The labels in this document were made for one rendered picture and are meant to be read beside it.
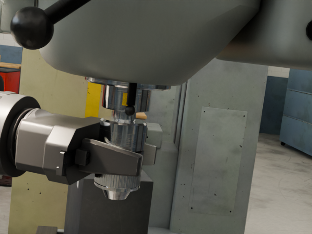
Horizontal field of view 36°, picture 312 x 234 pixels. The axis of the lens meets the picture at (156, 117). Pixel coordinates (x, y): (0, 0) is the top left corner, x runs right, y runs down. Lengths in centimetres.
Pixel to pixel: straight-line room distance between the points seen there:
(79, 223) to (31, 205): 152
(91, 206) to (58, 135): 37
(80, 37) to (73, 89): 181
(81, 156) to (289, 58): 21
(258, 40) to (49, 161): 22
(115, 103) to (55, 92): 176
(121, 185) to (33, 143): 9
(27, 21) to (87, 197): 50
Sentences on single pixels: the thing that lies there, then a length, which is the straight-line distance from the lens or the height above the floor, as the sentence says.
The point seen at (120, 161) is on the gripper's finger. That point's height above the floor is 123.
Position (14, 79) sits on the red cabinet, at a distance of 531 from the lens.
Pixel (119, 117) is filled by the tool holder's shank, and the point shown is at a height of 127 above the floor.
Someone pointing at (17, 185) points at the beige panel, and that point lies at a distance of 231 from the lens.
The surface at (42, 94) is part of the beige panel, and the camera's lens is 222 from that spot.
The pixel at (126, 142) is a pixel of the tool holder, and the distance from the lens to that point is 46.
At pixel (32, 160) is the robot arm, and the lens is 48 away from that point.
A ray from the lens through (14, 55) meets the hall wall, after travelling 957.
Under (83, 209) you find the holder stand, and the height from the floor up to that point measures 107.
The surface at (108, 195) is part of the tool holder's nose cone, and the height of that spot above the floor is 119.
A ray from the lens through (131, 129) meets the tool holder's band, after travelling 46.
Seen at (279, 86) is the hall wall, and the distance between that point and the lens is 1026.
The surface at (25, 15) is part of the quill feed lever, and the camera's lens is 34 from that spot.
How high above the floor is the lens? 134
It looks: 7 degrees down
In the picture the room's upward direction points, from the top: 7 degrees clockwise
